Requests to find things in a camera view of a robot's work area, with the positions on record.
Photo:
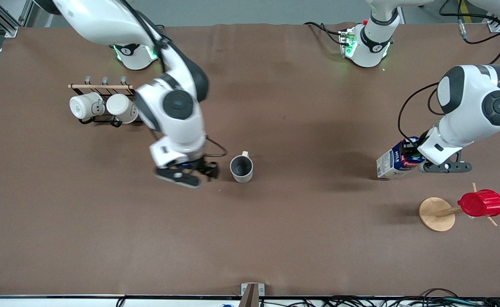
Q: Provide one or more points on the red plastic cup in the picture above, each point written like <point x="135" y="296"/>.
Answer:
<point x="481" y="203"/>

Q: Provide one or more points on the blue milk carton green cap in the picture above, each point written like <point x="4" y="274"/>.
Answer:
<point x="397" y="162"/>

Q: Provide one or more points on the brown table cover sheet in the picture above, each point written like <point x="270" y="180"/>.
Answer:
<point x="275" y="238"/>

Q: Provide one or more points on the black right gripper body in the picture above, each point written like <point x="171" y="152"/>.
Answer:
<point x="201" y="164"/>

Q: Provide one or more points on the metal bracket with post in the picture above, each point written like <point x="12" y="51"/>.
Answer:
<point x="252" y="294"/>

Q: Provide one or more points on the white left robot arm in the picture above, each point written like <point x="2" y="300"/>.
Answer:
<point x="471" y="106"/>

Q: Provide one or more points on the grey mug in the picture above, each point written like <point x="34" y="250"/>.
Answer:
<point x="241" y="167"/>

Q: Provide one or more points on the white mug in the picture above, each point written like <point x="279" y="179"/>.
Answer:
<point x="85" y="106"/>
<point x="122" y="108"/>

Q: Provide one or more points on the aluminium frame profile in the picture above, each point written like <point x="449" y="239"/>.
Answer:
<point x="2" y="19"/>

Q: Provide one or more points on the wooden mug tree stand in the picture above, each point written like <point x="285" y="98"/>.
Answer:
<point x="435" y="215"/>

